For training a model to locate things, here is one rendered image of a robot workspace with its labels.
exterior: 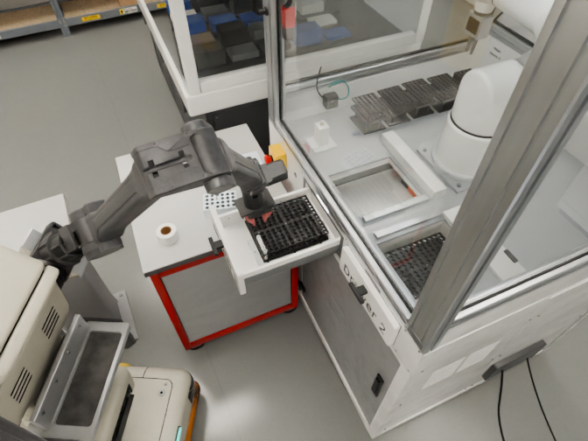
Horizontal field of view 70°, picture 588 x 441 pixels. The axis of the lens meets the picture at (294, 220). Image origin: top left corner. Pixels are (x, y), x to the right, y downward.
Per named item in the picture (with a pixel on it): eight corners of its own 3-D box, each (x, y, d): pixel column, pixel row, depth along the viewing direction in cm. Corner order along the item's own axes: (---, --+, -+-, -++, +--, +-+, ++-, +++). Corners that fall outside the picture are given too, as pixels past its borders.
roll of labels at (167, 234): (173, 227, 151) (171, 220, 148) (182, 239, 148) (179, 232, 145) (155, 235, 149) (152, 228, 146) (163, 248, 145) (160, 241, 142)
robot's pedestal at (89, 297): (74, 367, 195) (-19, 279, 137) (66, 314, 213) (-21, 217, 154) (139, 339, 204) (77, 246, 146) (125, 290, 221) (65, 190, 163)
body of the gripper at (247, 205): (276, 206, 117) (273, 189, 111) (242, 220, 115) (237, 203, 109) (267, 191, 121) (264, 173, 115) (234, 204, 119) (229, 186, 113)
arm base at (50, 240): (48, 222, 94) (23, 267, 87) (66, 209, 90) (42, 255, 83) (82, 241, 99) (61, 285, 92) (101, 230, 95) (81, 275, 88)
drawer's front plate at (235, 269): (241, 296, 127) (237, 276, 118) (213, 227, 144) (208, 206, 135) (246, 293, 127) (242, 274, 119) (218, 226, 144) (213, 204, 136)
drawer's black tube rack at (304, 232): (264, 267, 131) (262, 255, 126) (245, 227, 141) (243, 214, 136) (327, 244, 137) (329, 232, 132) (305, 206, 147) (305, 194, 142)
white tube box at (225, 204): (205, 217, 154) (203, 210, 151) (204, 200, 159) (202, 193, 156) (238, 213, 155) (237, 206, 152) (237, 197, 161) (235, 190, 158)
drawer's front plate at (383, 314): (388, 346, 116) (395, 329, 108) (339, 266, 133) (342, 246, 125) (393, 344, 117) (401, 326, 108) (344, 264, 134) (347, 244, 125)
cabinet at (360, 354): (370, 449, 173) (412, 381, 112) (276, 260, 234) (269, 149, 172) (545, 358, 198) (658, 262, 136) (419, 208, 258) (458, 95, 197)
